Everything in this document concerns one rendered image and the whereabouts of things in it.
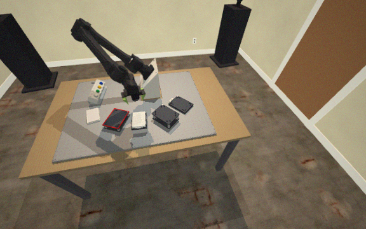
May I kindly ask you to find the white button panel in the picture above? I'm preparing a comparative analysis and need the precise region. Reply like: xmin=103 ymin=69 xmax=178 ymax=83
xmin=88 ymin=79 xmax=107 ymax=104

